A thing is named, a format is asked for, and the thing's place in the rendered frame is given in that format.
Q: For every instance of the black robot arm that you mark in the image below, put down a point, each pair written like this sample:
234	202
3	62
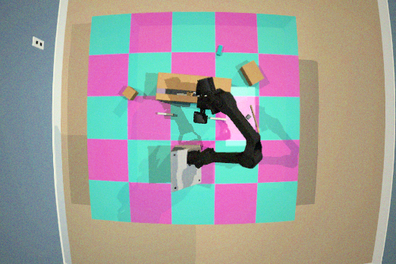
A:
218	100

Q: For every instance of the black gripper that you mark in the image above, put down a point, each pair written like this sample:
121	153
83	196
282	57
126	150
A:
200	117

